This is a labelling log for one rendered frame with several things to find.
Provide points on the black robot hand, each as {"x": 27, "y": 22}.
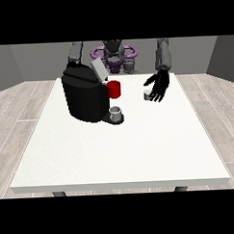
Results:
{"x": 160, "y": 83}

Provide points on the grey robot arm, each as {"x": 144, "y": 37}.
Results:
{"x": 163, "y": 55}
{"x": 76, "y": 51}

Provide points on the small grey coffee pod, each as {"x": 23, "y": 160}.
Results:
{"x": 147, "y": 94}

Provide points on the red pod holder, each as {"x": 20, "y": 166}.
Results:
{"x": 114, "y": 88}

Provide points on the pale grey machine lid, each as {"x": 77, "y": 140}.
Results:
{"x": 99, "y": 69}

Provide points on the black coffee machine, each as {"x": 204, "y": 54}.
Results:
{"x": 84, "y": 94}

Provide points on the small grey cup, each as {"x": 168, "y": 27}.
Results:
{"x": 115, "y": 113}

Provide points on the grey robot trunk purple rings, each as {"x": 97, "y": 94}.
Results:
{"x": 113, "y": 56}

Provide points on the dark table leg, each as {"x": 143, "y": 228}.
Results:
{"x": 59, "y": 194}
{"x": 181, "y": 188}

